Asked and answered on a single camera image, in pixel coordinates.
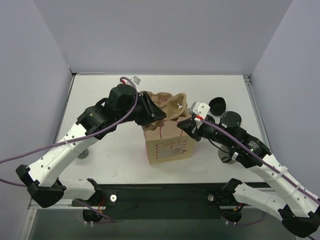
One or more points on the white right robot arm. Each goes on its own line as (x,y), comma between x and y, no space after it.
(293,205)

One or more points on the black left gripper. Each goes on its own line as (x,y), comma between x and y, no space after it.
(147,107)

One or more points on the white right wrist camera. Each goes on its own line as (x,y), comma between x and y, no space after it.
(199,109)

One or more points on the brown cardboard cup carrier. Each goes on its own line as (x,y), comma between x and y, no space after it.
(175,106)

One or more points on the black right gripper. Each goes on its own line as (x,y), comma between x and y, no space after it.
(194,128)

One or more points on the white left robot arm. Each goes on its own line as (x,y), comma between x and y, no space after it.
(42,177)

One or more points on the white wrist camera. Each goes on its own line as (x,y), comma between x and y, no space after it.
(199,109)
(136,81)

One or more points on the stack of black cup lids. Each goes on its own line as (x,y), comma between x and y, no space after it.
(217,106)

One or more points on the grey cup with cable ties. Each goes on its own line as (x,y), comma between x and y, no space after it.
(224,156)

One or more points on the pink and cream paper bag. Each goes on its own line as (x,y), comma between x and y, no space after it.
(168,143)

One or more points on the black paper cup with lettering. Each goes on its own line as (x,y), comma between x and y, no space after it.
(84,154)

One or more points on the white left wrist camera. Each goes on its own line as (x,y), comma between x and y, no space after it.
(136,81)

